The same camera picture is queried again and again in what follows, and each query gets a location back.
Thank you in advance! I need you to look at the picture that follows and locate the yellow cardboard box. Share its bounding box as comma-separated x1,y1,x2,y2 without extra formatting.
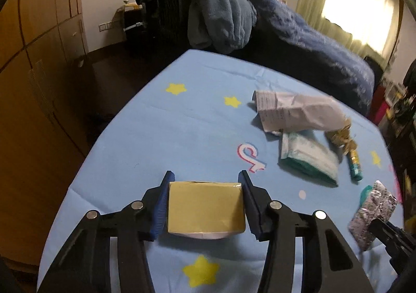
167,182,246,240

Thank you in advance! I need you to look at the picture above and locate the white paper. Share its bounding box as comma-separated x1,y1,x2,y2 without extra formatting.
252,90,350,133

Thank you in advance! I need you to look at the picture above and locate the silver foil wrapper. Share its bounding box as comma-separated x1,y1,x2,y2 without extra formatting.
348,180,398,251

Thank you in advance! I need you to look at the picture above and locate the small teal yellow tube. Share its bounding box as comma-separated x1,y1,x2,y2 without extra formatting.
347,149,362,182

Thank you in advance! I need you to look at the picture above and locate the green white tissue pack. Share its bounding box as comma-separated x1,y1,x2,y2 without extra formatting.
280,132,339,187

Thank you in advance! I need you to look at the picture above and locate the brown wooden wardrobe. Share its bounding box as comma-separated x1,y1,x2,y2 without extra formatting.
1,0,89,273

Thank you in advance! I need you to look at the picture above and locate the cluttered dark side shelf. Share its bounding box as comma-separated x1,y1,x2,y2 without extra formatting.
367,55,416,202

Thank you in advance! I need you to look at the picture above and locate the light blue patterned tablecloth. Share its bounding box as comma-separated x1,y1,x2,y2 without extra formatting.
38,50,398,292

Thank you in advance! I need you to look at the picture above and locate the dark blue bed duvet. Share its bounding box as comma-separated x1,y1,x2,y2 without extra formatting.
232,0,374,116

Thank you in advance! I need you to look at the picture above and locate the white window curtain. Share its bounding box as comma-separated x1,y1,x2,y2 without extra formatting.
296,0,401,64

